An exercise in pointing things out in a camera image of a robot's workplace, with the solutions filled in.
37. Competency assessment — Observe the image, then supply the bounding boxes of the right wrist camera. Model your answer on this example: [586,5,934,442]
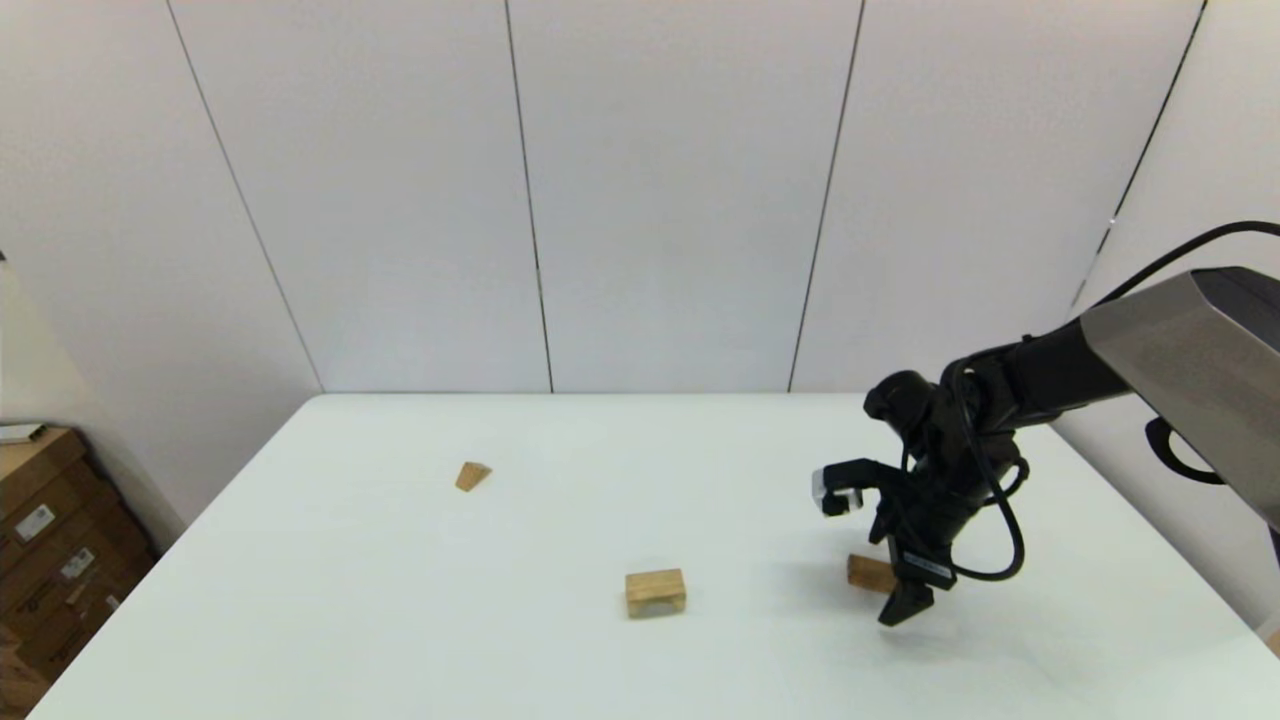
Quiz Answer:
[811,459,896,546]

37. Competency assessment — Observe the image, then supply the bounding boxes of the arched wooden building block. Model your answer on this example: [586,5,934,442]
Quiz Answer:
[625,568,688,619]

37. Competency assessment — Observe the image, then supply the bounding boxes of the rectangular wooden building block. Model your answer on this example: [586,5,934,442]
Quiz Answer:
[847,553,899,596]

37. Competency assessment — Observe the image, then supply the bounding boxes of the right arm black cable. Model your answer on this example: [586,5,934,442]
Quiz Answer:
[940,221,1280,583]

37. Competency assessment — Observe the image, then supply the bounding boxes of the brown cardboard box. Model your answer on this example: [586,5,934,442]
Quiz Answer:
[0,505,161,683]
[0,428,123,551]
[0,625,53,720]

